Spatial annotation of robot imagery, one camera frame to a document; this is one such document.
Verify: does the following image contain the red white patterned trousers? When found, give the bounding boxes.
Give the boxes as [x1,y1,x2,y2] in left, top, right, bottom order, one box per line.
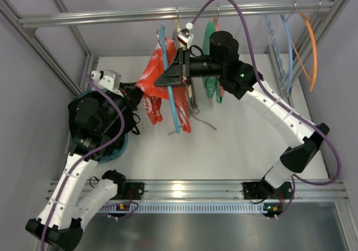
[136,45,191,133]

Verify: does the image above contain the teal blue hanger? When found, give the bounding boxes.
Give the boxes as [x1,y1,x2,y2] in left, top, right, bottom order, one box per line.
[156,24,180,135]

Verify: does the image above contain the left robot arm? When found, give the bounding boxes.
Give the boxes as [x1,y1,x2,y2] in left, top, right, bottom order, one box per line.
[25,83,143,250]

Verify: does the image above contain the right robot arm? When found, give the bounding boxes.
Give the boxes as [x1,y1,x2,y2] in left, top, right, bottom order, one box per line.
[154,31,329,200]

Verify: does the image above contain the beige wooden hanger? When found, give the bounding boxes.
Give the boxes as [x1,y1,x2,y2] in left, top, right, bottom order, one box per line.
[174,7,193,98]

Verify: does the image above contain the green patterned trousers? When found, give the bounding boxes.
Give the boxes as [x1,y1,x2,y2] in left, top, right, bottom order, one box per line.
[202,20,223,103]

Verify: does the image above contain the brown grey trousers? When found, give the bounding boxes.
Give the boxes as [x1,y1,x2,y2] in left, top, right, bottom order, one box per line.
[187,81,217,131]

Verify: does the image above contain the pink hanger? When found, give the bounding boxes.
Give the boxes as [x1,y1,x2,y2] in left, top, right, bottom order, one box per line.
[213,3,224,98]

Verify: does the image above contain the light blue spiral hanger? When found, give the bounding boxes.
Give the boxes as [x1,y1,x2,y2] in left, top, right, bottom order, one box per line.
[264,15,286,77]

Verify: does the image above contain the orange hanger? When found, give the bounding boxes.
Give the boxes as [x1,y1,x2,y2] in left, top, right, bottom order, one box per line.
[292,0,322,92]

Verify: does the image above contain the teal laundry basket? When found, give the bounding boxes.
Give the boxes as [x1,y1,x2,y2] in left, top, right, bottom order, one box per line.
[69,88,129,163]

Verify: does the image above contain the black clothes pile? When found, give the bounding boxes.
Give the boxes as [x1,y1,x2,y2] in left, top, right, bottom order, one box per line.
[68,88,142,157]

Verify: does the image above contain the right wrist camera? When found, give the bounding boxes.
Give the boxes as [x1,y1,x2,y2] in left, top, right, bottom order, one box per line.
[177,22,194,48]

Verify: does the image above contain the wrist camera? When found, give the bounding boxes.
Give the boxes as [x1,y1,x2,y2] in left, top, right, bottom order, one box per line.
[91,70,121,95]
[177,22,194,48]

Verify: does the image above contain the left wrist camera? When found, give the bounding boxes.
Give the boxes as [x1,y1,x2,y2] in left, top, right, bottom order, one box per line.
[91,70,121,95]

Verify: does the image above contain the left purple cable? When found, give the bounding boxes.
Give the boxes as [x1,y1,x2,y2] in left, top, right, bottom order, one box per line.
[40,73,125,249]

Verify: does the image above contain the purple cable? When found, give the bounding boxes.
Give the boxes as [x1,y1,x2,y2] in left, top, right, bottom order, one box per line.
[40,73,125,249]
[190,0,342,186]

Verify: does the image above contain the left aluminium frame post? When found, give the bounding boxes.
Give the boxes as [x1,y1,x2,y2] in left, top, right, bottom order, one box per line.
[4,0,90,92]

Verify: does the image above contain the aluminium frame post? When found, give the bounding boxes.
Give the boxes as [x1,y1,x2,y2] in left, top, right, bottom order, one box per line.
[4,0,90,92]
[264,0,349,107]

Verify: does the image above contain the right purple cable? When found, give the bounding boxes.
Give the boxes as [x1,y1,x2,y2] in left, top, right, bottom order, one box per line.
[190,0,342,186]

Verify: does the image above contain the aluminium hanging rail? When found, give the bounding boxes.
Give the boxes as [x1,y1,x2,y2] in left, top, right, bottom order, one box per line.
[18,0,335,29]

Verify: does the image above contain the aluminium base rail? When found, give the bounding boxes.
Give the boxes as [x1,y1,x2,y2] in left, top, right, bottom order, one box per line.
[46,178,349,204]

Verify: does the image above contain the light blue cable duct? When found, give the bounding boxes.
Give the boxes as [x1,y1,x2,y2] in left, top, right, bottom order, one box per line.
[98,202,281,214]

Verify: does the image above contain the right aluminium frame post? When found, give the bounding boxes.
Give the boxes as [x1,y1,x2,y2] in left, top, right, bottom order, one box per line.
[264,0,349,107]

